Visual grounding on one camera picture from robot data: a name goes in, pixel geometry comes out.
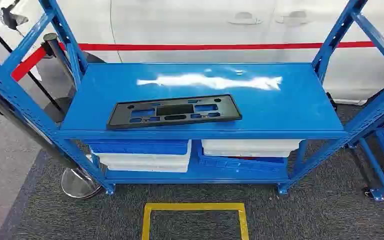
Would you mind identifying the black plastic plate frame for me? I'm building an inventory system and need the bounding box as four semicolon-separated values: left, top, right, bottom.
106;94;243;130

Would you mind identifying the blue metal shelf rack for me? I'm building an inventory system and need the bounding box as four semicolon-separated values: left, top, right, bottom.
344;119;384;202
0;0;384;196

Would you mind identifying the white plastic crate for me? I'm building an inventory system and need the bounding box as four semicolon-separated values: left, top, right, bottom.
103;162;191;174
203;149;292;159
201;139;302;153
90;139;193;166

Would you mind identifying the yellow floor tape square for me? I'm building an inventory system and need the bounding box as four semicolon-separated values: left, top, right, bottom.
141;202;250;240

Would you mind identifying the white car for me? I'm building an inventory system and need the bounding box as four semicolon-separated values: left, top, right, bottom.
0;0;384;104

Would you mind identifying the chrome barrier stanchion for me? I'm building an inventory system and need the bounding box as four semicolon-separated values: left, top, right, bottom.
0;86;104;200

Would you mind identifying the black-topped barrier stanchion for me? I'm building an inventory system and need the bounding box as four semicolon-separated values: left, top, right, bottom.
42;32;80;90

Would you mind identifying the black barrier strap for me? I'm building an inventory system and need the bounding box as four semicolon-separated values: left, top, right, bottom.
0;13;64;114

